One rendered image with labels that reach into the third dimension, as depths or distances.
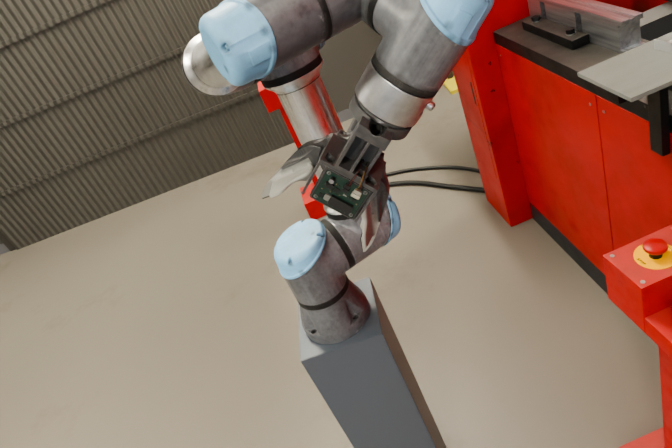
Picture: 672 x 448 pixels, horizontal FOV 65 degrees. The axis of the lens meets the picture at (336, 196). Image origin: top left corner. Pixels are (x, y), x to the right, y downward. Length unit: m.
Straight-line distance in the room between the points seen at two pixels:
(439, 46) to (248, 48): 0.17
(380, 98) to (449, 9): 0.10
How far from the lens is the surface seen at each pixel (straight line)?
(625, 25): 1.63
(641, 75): 1.25
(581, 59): 1.67
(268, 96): 2.63
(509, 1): 2.05
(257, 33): 0.50
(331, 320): 1.09
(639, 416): 1.85
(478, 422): 1.86
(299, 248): 1.01
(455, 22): 0.50
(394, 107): 0.53
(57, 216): 4.58
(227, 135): 3.93
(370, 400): 1.25
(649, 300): 1.11
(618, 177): 1.65
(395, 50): 0.51
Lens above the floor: 1.56
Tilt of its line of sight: 31 degrees down
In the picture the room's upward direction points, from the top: 24 degrees counter-clockwise
